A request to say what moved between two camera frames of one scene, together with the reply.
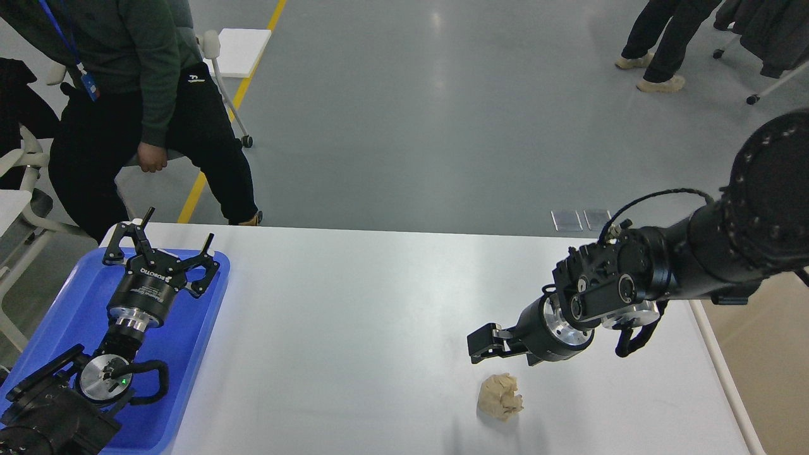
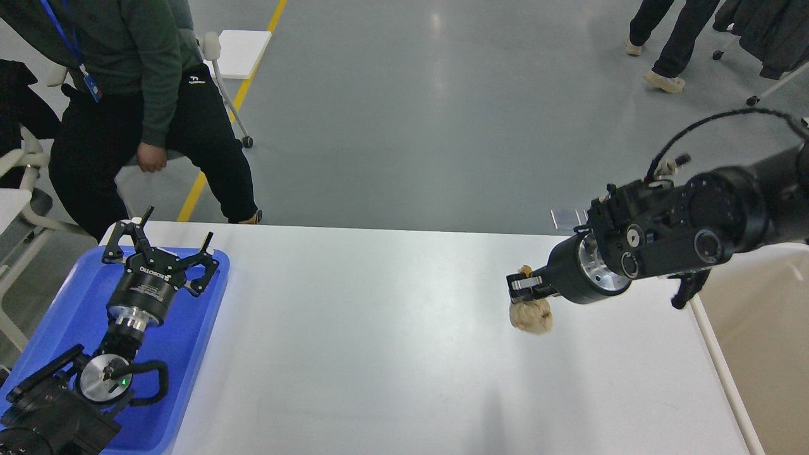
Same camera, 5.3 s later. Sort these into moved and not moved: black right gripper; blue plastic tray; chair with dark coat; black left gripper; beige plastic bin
Moved: black right gripper
Not moved: chair with dark coat; beige plastic bin; blue plastic tray; black left gripper
